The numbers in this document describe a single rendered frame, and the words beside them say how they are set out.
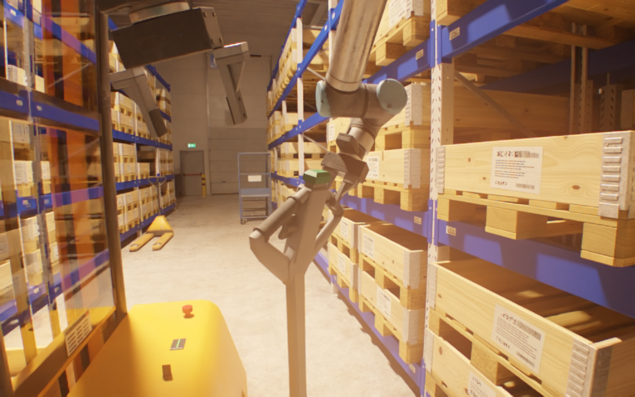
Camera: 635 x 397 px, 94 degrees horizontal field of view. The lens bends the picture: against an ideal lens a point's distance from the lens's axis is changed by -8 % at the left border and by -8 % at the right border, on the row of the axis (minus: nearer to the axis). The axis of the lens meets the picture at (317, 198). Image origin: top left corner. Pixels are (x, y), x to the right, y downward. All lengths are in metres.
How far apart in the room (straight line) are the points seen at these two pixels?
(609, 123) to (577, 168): 1.53
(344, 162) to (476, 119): 1.25
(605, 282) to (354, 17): 0.95
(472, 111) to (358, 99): 1.27
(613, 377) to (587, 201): 0.50
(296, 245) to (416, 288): 1.21
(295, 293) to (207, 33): 0.66
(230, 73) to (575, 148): 0.94
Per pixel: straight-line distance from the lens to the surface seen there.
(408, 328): 2.01
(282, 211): 0.72
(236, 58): 0.46
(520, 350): 1.33
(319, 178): 0.79
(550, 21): 2.05
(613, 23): 2.42
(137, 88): 0.53
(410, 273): 1.88
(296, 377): 1.02
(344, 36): 0.75
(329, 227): 0.98
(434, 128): 1.74
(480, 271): 1.85
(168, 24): 0.48
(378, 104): 0.87
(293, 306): 0.91
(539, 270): 1.29
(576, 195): 1.12
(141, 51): 0.50
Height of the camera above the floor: 1.44
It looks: 6 degrees down
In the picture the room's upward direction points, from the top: 1 degrees counter-clockwise
